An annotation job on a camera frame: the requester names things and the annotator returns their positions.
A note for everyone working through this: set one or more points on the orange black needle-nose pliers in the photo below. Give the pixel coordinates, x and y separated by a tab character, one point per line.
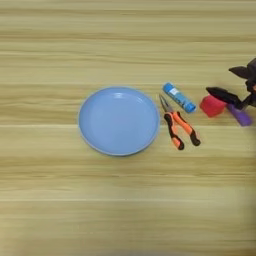
181	125

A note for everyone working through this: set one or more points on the red cube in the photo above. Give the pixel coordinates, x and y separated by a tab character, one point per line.
211	108

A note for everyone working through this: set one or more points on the blue glue stick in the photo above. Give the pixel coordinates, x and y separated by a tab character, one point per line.
179	98

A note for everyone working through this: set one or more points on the light blue round plate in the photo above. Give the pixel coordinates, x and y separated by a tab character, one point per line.
118	121

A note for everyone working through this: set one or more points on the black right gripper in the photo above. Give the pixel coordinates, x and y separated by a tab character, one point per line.
252	91

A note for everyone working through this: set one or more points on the purple rectangular block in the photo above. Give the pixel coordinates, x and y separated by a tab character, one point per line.
241	117

